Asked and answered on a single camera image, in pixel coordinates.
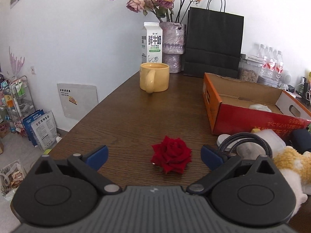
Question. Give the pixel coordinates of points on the white green milk carton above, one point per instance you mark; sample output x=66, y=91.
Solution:
x=151, y=43

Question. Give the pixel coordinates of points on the white wall access panel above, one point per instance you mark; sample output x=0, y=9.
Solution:
x=77, y=100

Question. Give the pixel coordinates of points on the white scalloped lid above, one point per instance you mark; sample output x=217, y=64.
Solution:
x=228, y=145

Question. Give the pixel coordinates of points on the plastic bag on floor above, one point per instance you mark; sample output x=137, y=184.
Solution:
x=12, y=176

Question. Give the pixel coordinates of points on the water bottle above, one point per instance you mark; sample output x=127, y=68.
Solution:
x=270, y=64
x=263, y=55
x=278, y=66

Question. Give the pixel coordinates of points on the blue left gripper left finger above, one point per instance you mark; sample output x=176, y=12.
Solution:
x=96, y=158

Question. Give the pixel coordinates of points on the red cardboard box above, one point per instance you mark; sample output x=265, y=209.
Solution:
x=227, y=102

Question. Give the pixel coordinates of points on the white tissue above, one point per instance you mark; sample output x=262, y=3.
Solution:
x=260, y=107

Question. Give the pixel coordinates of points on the white robot speaker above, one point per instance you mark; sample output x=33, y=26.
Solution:
x=285, y=78

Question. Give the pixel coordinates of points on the red artificial rose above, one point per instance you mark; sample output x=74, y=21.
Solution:
x=171, y=155

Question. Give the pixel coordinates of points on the flat white box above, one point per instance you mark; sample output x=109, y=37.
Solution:
x=254, y=58

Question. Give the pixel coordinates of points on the yellow white plush toy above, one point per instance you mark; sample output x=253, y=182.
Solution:
x=295, y=168

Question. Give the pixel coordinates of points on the black paper shopping bag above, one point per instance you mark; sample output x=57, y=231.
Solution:
x=214, y=40

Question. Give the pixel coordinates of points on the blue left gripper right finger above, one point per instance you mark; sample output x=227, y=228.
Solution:
x=212, y=158

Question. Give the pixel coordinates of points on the purple glitter vase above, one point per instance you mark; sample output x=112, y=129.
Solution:
x=173, y=47

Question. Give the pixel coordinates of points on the wire storage rack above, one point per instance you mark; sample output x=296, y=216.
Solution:
x=18, y=102

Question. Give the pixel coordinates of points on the left water bottle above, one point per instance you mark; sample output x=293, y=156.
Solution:
x=263, y=55

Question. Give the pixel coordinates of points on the right water bottle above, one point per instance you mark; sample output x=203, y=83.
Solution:
x=278, y=66

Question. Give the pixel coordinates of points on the clear jar of seeds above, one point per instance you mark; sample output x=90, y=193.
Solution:
x=249, y=71

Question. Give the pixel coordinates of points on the black zip pouch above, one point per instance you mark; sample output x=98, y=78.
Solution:
x=301, y=140

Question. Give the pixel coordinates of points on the middle water bottle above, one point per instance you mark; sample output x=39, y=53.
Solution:
x=270, y=64

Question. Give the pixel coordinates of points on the yellow ceramic mug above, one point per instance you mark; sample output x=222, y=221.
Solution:
x=154, y=77

